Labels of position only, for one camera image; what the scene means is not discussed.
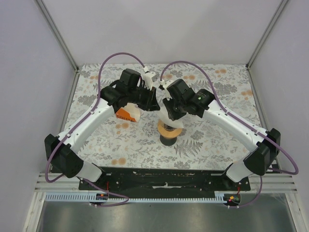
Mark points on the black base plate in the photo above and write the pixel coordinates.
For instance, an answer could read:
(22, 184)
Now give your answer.
(165, 183)

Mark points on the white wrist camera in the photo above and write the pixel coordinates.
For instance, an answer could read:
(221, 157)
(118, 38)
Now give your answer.
(147, 78)
(163, 85)

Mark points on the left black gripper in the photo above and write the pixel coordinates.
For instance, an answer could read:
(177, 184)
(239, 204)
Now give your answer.
(151, 103)

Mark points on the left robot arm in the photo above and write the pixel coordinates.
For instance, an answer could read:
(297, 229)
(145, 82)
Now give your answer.
(61, 150)

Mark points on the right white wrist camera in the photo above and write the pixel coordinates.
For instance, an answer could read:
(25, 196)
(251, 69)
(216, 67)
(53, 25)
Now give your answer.
(163, 85)

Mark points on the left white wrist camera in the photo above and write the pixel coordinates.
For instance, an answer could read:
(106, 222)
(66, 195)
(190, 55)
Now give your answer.
(147, 78)

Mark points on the white paper coffee filter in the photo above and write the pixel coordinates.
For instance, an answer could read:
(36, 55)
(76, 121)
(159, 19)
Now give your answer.
(163, 116)

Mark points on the orange coffee filter box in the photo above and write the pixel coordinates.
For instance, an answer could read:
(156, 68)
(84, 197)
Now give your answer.
(130, 113)

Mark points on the floral tablecloth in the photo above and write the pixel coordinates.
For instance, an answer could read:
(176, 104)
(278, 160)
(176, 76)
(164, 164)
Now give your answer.
(201, 144)

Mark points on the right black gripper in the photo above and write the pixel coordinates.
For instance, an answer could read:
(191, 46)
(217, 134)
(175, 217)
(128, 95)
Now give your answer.
(172, 114)

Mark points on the black carafe with red lid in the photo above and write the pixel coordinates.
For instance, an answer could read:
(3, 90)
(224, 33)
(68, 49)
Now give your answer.
(168, 141)

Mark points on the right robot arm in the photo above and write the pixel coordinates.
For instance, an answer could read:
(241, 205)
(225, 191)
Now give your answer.
(260, 143)

